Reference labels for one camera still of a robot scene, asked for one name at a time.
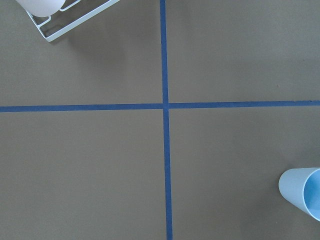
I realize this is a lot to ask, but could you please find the light blue plastic cup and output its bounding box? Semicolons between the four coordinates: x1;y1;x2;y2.
278;167;320;221

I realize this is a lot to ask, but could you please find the pink plastic cup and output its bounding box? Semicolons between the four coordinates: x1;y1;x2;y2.
16;0;66;17

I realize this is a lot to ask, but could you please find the white wire cup rack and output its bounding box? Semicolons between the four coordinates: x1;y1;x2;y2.
26;0;119;42

